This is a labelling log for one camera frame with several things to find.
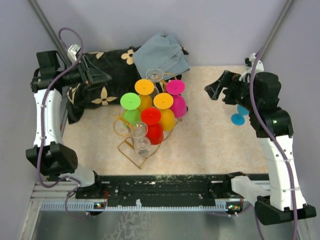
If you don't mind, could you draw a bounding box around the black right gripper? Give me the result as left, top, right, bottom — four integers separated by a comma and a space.
204, 70, 260, 112

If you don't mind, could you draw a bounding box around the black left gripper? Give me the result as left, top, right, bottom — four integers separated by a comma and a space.
57, 55, 112, 90

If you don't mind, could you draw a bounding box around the blue wine glass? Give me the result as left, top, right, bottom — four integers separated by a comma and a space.
231, 104, 249, 126

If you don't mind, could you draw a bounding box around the green wine glass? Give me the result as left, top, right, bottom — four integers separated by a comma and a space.
120, 92, 141, 124

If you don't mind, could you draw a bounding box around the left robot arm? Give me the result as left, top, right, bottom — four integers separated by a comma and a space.
25, 50, 111, 199

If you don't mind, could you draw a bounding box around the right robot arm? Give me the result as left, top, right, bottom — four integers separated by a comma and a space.
204, 70, 317, 226

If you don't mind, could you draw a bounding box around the magenta wine glass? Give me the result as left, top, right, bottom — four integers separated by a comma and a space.
166, 80, 187, 118

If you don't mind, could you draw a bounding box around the orange yellow wine glass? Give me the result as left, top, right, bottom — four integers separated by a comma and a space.
153, 93, 176, 132

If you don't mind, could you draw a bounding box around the clear wine glass back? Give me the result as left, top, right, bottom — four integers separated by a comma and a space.
146, 68, 164, 94

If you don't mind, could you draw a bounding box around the clear wine glass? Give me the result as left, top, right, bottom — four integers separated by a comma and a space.
129, 121, 148, 138
146, 68, 164, 94
134, 137, 152, 158

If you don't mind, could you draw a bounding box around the clear wine glass middle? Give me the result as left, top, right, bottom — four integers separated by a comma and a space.
129, 121, 148, 138

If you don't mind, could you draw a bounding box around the red wine glass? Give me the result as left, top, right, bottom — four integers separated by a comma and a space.
140, 107, 164, 145

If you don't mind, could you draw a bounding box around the clear wine glass front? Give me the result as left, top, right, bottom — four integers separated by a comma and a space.
134, 137, 152, 158

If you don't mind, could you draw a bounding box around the black cream flower blanket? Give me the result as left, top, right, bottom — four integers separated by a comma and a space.
66, 46, 142, 125

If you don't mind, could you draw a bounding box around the grey blue folded cloth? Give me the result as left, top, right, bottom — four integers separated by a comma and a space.
133, 32, 190, 77

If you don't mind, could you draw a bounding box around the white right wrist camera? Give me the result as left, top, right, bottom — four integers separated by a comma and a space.
239, 52, 265, 81

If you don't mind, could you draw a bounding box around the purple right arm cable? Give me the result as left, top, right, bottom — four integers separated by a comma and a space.
249, 46, 300, 240

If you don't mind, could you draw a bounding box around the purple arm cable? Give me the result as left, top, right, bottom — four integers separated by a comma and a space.
36, 27, 96, 220
249, 46, 300, 240

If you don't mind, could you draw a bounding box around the gold wire glass rack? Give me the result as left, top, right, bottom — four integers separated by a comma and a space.
112, 73, 182, 162

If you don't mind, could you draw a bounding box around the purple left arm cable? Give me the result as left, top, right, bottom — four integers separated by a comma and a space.
36, 27, 96, 220

